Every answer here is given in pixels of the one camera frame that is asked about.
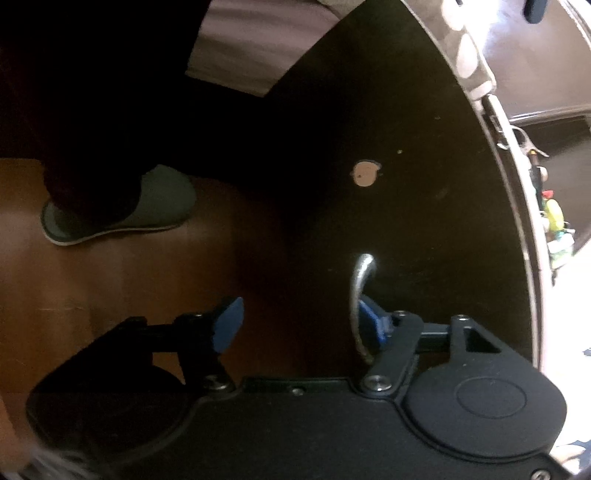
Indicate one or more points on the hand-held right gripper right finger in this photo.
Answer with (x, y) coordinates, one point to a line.
(372, 323)

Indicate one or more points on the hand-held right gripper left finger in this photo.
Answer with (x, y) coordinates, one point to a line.
(228, 322)

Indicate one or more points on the black cabinet door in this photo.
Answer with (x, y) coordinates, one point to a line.
(406, 138)

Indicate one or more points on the green slipper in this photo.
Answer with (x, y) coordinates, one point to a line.
(138, 203)

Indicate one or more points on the green white small packet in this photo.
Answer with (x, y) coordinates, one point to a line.
(561, 249)

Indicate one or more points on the yellow plastic toy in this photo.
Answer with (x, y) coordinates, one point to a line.
(554, 216)

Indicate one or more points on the person's dark trouser leg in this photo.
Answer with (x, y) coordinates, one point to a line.
(87, 152)

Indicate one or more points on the metal clip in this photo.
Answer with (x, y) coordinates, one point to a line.
(526, 144)

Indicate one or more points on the grey bed sheet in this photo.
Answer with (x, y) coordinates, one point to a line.
(258, 41)

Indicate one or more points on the grey white patterned cloth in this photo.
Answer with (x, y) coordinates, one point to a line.
(464, 50)

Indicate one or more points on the dark brown wooden cabinet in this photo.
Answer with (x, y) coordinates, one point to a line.
(535, 64)

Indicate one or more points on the dark blue object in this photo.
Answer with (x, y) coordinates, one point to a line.
(535, 10)

